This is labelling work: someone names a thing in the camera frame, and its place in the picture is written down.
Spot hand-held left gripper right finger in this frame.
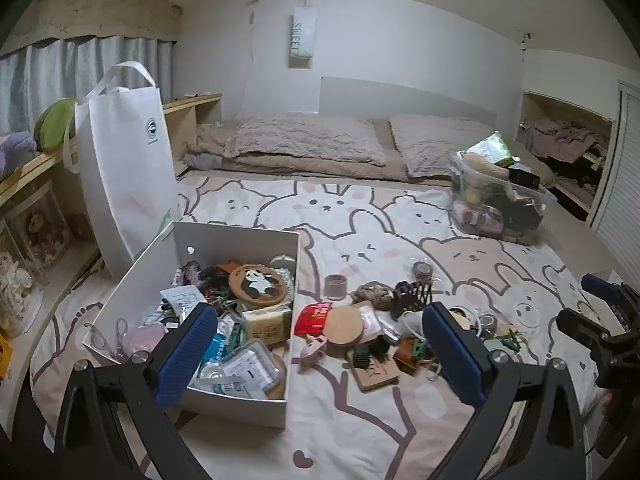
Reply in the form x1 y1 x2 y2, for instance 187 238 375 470
421 302 588 480

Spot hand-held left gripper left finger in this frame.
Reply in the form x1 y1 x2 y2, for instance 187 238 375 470
54 302 219 480

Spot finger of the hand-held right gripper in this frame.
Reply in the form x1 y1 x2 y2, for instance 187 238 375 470
581 272 626 311
556 306 613 356

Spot white cardboard box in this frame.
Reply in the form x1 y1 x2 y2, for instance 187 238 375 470
82 220 301 428

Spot round panda coaster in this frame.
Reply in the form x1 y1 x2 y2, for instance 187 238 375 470
228 265 290 306

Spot small white open box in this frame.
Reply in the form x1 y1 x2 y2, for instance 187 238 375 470
582 269 631 341

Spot blue and white packet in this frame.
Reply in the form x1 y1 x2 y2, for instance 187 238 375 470
202 332 226 361

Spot brown leather pouch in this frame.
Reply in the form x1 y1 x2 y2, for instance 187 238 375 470
395 337 426 373

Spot beige bed mattress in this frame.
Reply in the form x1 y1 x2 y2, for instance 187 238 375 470
182 120 616 281

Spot clear plastic case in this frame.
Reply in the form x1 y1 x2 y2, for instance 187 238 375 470
200 340 283 398

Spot black hair claw clip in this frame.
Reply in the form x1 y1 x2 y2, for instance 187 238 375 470
391 280 433 318

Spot wooden board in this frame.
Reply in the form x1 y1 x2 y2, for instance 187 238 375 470
350 357 401 393

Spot beige soap box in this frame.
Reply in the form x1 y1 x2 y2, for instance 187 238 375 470
242 305 293 346

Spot round cork coaster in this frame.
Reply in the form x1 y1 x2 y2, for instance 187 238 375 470
324 306 366 346

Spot white louvred door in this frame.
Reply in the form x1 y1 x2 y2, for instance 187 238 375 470
590 80 640 256

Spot clear plastic storage bin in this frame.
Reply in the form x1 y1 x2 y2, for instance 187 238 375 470
447 152 558 246

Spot pink plastic clip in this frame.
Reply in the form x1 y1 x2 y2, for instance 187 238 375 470
298 335 328 373

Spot printed animal blanket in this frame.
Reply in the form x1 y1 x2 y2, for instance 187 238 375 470
30 170 606 480

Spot red packet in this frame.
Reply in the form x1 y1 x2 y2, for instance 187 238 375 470
294 302 333 336

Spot small black box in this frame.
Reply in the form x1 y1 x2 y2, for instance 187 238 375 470
509 165 542 188

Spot pile of pink clothes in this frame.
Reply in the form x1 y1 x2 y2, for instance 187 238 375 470
520 117 613 161

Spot green snack packet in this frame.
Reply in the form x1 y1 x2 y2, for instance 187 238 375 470
467 131 521 168

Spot white tote bag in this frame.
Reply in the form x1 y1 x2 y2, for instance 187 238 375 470
62 61 178 273

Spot brown plush toy in case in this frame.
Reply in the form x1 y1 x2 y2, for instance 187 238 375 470
22 212 51 248

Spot beige quilted pillow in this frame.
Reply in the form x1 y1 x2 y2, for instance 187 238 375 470
389 114 506 178
222 117 388 167

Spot wooden bedside shelf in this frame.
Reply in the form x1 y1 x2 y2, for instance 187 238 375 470
0 92 223 411

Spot white headboard panel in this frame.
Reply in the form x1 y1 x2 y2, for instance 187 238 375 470
320 76 498 126

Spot purple plush toy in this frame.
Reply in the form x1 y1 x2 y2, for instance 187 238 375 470
0 131 38 176

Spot green plush toy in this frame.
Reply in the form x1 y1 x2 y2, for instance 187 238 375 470
32 99 78 153

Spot grey curtain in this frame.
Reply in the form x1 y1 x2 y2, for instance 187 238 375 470
0 37 176 136

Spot white hanging sweet sign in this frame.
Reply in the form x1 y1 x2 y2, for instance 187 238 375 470
289 6 317 68

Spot beige printed curtain valance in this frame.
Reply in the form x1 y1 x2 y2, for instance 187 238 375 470
0 0 182 56

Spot grey handled scissors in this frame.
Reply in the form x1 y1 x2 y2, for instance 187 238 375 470
85 317 131 361

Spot brown rope bundle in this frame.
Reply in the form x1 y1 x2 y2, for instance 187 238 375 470
352 284 396 311

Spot beige woven ring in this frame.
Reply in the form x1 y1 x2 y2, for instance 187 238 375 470
465 154 511 178

